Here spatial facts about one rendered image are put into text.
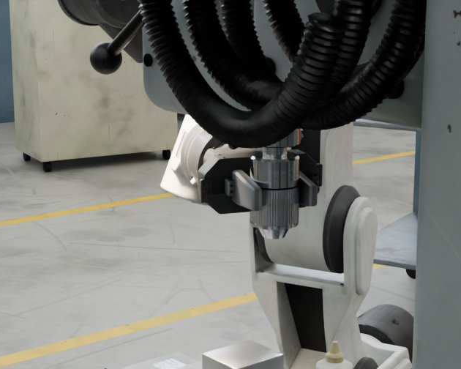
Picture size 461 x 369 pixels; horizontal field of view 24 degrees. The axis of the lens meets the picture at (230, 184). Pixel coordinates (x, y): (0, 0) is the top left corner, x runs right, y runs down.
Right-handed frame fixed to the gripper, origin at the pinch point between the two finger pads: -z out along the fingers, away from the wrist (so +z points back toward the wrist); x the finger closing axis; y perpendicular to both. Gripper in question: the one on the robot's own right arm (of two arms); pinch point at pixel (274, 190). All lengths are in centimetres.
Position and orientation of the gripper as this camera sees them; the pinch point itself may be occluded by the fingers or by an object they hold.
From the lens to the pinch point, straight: 101.3
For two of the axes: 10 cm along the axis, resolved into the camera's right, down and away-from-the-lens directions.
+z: -3.1, -2.2, 9.3
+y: 0.0, 9.7, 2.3
